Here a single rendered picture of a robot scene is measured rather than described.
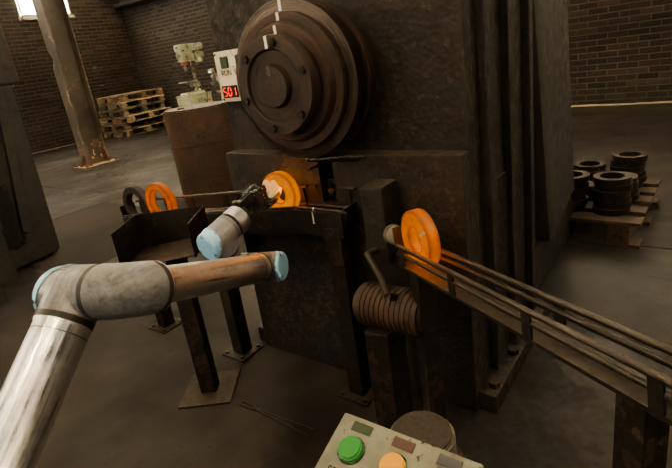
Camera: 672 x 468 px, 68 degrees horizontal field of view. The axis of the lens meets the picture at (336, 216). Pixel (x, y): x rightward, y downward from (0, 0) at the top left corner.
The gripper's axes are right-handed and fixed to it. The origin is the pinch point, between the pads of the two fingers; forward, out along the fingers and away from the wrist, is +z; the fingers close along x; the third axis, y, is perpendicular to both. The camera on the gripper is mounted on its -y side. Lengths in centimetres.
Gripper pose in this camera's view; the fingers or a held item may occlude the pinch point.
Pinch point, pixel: (279, 187)
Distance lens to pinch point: 175.5
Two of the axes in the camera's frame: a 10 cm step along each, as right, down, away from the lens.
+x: -8.0, -0.7, 5.9
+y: -3.0, -8.1, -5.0
